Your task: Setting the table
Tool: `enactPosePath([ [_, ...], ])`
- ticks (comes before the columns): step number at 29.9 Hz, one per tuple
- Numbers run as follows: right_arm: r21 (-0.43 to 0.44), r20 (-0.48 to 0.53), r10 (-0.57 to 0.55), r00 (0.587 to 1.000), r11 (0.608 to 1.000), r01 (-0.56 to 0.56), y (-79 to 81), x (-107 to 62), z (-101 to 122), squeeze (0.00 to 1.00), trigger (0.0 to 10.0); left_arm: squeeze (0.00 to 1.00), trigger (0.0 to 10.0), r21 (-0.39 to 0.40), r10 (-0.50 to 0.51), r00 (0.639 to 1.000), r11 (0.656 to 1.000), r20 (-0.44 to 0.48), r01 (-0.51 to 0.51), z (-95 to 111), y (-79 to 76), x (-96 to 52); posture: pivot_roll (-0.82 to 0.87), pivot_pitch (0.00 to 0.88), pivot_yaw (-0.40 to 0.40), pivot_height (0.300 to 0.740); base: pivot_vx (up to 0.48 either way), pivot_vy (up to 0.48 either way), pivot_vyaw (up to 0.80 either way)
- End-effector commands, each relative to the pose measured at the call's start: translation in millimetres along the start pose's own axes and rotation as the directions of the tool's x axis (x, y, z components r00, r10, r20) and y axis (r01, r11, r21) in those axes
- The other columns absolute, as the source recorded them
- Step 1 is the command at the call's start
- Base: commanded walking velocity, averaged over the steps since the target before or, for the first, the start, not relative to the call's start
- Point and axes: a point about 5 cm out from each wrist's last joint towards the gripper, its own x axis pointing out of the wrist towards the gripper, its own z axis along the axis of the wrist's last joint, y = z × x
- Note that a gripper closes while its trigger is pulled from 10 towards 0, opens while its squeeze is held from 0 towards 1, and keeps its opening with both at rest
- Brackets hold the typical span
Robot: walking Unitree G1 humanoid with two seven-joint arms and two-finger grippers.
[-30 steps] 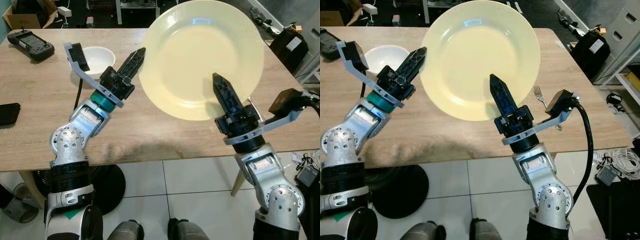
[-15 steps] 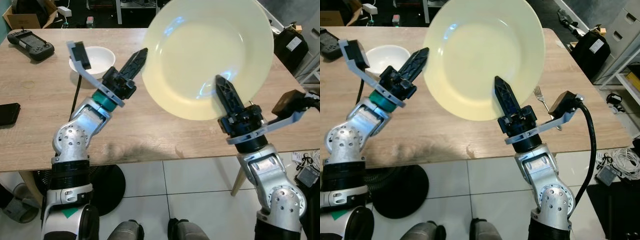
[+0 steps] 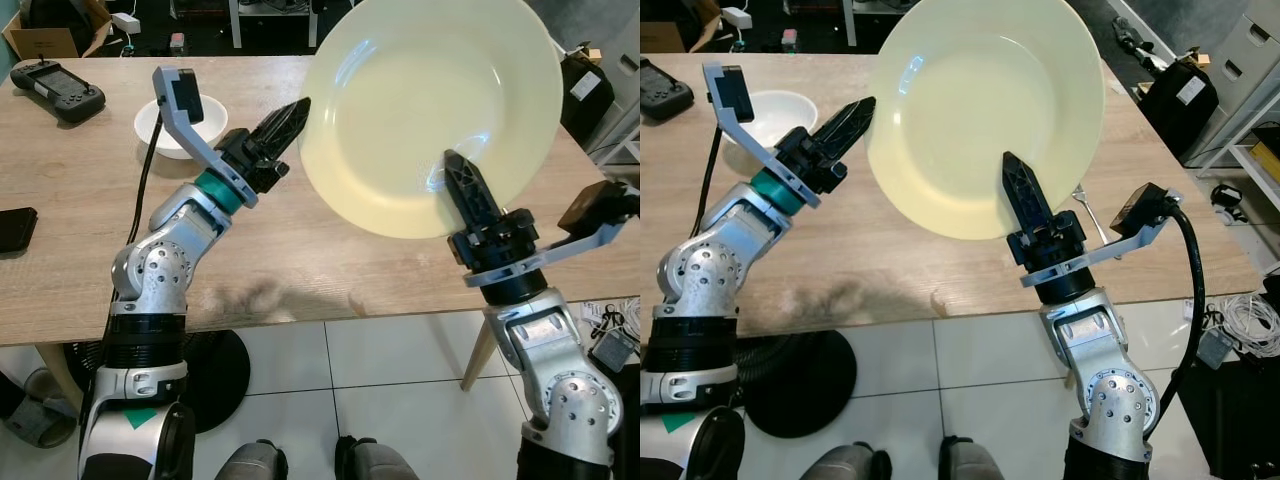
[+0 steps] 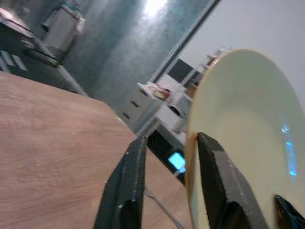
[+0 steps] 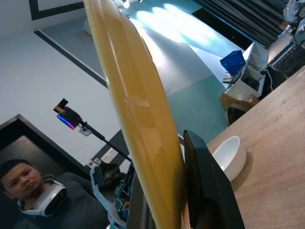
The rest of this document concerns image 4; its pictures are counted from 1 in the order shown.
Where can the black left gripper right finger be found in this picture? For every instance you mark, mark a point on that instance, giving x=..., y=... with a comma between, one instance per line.
x=224, y=181

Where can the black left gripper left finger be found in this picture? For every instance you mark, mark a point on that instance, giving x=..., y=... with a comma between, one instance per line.
x=126, y=181

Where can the round plate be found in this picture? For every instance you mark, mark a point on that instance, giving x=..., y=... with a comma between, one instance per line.
x=250, y=107

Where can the black appliance with lit display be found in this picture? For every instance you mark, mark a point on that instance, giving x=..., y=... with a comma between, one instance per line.
x=164, y=152

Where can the white drawer cabinet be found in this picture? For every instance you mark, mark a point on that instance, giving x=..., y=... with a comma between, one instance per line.
x=152, y=102

